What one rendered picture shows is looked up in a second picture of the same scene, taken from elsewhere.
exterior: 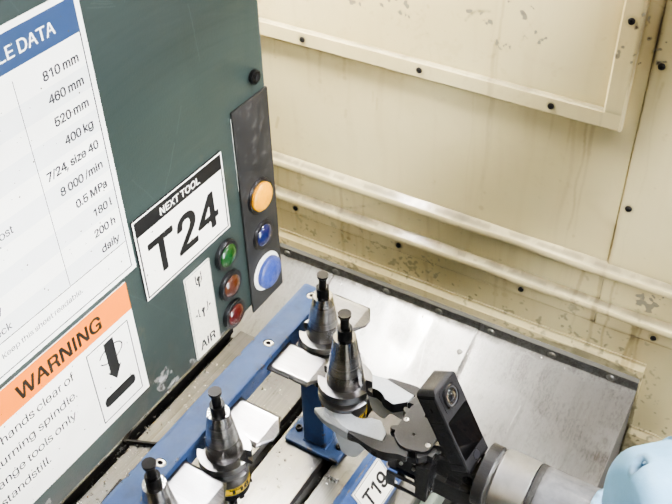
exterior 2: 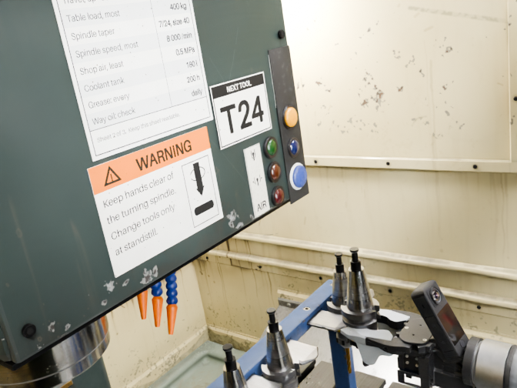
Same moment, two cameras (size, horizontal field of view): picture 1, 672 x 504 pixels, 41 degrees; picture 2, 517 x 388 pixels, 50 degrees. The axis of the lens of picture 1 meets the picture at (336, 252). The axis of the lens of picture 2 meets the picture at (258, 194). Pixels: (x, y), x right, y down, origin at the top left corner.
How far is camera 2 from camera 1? 33 cm
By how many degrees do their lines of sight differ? 24
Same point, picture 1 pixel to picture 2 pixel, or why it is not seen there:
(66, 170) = (170, 25)
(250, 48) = (278, 15)
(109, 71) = not seen: outside the picture
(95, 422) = (187, 222)
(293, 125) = (315, 220)
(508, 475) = (488, 350)
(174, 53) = not seen: outside the picture
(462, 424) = (448, 319)
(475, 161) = (432, 218)
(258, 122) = (285, 65)
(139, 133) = (213, 29)
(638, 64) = not seen: outside the picture
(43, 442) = (152, 215)
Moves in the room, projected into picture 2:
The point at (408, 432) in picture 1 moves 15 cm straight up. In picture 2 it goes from (409, 334) to (401, 245)
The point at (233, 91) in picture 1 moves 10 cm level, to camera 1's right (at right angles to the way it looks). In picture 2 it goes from (268, 37) to (351, 24)
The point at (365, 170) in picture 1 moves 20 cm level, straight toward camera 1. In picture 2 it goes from (362, 241) to (366, 272)
